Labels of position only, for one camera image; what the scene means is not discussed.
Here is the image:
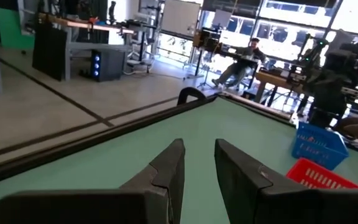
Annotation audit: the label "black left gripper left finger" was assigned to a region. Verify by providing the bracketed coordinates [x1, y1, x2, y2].
[0, 138, 186, 224]

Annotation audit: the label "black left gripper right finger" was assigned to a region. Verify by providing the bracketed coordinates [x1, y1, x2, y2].
[214, 138, 358, 224]

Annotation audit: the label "red plastic basket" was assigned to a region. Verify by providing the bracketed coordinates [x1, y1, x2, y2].
[286, 157, 358, 190]

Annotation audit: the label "blue plastic basket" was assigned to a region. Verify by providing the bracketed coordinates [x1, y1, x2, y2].
[291, 121, 350, 171]

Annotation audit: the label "wooden work table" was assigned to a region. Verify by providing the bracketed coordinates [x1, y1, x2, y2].
[255, 70, 310, 107]

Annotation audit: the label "black table-edge clamp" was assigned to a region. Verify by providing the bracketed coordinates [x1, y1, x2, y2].
[177, 86, 208, 106]

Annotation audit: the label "black computer tower blue lights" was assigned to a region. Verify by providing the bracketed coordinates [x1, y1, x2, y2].
[91, 49, 126, 82]

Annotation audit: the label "person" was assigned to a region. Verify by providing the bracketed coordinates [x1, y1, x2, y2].
[211, 37, 267, 91]

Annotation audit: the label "wood-topped grey workbench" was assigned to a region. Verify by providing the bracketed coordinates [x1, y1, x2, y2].
[37, 12, 135, 82]

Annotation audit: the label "black floor panel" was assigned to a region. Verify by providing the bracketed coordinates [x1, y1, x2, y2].
[32, 23, 68, 82]

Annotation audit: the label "black equipment box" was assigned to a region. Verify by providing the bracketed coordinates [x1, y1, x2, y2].
[193, 27, 223, 53]

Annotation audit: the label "green partition panel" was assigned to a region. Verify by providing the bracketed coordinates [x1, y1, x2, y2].
[0, 7, 35, 50]

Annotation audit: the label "white board panel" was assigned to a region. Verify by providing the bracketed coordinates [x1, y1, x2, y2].
[161, 0, 201, 38]

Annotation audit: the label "black table frame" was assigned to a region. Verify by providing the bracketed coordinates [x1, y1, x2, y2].
[0, 93, 296, 189]

